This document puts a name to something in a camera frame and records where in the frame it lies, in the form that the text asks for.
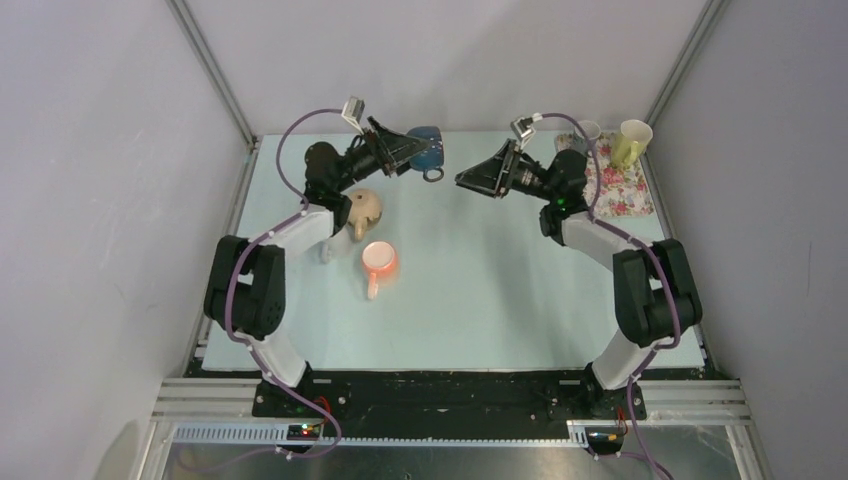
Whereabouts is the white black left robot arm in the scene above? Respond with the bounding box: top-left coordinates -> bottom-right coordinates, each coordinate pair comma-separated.
202,118 -> 437,417

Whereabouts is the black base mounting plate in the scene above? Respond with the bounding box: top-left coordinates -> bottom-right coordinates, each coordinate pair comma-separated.
251,370 -> 647,441

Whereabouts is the orange mug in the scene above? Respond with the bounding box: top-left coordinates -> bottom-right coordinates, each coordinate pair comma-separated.
361,241 -> 399,300

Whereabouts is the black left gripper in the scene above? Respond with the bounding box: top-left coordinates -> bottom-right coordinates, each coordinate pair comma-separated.
332,117 -> 430,193

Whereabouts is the white translucent mug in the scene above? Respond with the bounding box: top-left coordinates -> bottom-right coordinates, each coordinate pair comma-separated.
319,226 -> 354,264

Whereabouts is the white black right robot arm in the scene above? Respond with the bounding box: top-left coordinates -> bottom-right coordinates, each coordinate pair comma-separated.
455,140 -> 703,418

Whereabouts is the tan ceramic mug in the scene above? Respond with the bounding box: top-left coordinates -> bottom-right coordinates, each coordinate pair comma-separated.
347,188 -> 383,243

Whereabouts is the yellow mug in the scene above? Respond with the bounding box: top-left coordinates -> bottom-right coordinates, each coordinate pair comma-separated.
610,119 -> 654,170

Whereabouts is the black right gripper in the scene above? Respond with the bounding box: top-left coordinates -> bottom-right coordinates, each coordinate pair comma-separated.
455,138 -> 558,203

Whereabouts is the grey blue mug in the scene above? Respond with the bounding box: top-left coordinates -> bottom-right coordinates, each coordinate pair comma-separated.
571,120 -> 602,156

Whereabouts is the aluminium frame rail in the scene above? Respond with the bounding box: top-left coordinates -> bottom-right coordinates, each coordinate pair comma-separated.
152,379 -> 757,463

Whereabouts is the floral pattern tray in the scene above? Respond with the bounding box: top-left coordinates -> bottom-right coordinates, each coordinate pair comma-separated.
584,131 -> 655,218

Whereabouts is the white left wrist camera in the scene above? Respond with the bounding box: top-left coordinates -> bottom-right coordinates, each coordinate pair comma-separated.
340,96 -> 365,134

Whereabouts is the dark blue mug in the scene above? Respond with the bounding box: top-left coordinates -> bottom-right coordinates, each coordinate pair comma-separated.
406,126 -> 445,183

